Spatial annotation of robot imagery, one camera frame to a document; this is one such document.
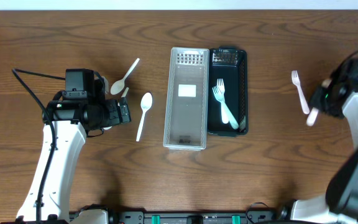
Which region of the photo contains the white spoon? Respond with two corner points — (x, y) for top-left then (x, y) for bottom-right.
(136, 92), (153, 142)
(306, 79), (331, 126)
(110, 58), (140, 95)

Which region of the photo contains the pink plastic fork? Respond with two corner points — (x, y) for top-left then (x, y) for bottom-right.
(291, 70), (310, 114)

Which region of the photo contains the pale green plastic fork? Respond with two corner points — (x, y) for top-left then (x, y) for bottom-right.
(212, 86), (239, 129)

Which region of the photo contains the white plastic fork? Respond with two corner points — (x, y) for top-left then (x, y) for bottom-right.
(217, 78), (229, 124)

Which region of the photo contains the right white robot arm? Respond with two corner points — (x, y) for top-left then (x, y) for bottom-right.
(288, 84), (358, 223)

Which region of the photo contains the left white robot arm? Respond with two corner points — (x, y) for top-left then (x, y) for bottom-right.
(16, 87), (131, 223)

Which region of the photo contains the clear plastic basket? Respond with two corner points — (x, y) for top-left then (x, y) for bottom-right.
(163, 47), (209, 151)

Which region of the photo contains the black plastic basket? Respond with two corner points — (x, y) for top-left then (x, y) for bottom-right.
(208, 47), (249, 137)

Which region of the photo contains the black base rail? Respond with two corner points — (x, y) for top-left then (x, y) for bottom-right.
(69, 204), (290, 224)

